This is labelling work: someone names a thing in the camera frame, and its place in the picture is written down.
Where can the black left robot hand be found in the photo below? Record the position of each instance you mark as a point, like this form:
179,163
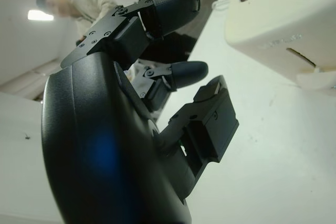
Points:
105,142

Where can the ceiling light panel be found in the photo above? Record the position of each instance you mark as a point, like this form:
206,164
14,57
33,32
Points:
40,15

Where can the cream two-slot toaster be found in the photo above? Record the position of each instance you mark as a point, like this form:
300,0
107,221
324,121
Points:
275,19

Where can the person in dark trousers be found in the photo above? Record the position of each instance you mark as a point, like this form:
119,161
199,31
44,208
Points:
89,1

